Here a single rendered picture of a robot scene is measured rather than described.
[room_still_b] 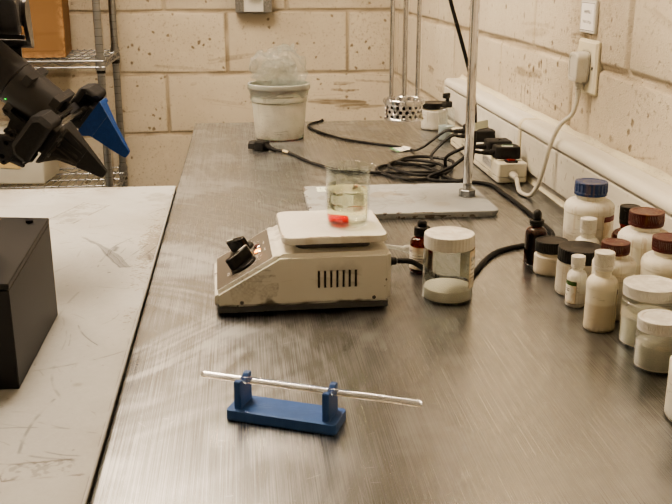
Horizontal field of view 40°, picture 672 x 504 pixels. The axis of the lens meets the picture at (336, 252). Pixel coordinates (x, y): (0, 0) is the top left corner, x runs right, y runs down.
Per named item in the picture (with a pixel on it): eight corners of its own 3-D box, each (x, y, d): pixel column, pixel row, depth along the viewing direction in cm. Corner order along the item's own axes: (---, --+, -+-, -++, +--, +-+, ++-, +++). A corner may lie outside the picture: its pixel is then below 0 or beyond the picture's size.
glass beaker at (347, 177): (320, 231, 107) (319, 162, 104) (328, 219, 112) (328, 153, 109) (371, 234, 105) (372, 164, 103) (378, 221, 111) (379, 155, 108)
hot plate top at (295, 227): (282, 246, 103) (282, 238, 102) (275, 218, 114) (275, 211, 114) (388, 242, 104) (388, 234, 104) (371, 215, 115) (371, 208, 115)
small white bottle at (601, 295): (601, 336, 98) (608, 258, 96) (575, 326, 101) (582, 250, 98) (620, 329, 100) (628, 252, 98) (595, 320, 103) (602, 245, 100)
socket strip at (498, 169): (497, 184, 167) (498, 160, 166) (449, 144, 205) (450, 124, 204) (527, 183, 168) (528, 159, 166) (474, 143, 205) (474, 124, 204)
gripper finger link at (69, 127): (72, 118, 110) (46, 154, 112) (60, 126, 107) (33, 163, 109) (119, 156, 111) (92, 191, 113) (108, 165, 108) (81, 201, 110)
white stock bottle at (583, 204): (569, 274, 118) (576, 187, 115) (553, 259, 124) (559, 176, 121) (617, 273, 119) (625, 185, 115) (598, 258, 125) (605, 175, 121)
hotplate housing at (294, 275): (215, 317, 104) (212, 249, 101) (215, 280, 116) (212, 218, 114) (410, 308, 106) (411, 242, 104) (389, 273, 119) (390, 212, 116)
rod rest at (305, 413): (225, 420, 80) (223, 382, 79) (240, 403, 83) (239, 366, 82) (335, 437, 77) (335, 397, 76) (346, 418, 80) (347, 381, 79)
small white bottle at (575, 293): (580, 301, 109) (585, 252, 107) (587, 308, 106) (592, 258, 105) (561, 302, 108) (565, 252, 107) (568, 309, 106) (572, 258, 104)
